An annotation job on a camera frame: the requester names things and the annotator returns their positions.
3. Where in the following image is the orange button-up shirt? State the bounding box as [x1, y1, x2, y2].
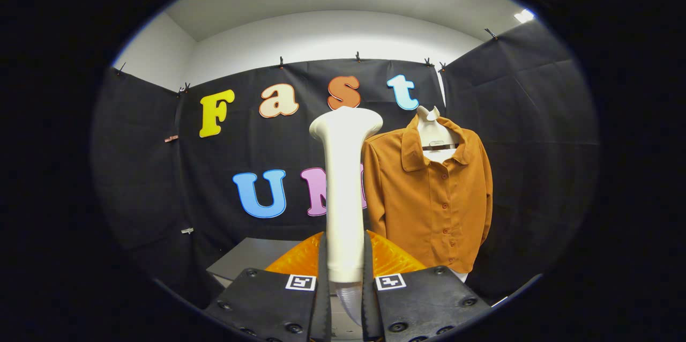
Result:
[362, 113, 494, 274]

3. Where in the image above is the row of black clips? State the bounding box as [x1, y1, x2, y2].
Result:
[115, 27, 499, 95]

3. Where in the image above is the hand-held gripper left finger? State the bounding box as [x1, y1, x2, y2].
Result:
[204, 231, 333, 342]

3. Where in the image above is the white garment steamer head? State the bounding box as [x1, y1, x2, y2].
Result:
[309, 106, 384, 328]

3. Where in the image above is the white garment hanger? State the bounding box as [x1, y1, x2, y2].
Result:
[417, 106, 460, 164]

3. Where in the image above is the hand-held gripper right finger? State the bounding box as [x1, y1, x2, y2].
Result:
[362, 231, 491, 342]

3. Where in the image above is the grey cabinet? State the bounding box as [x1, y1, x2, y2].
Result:
[206, 237, 365, 340]

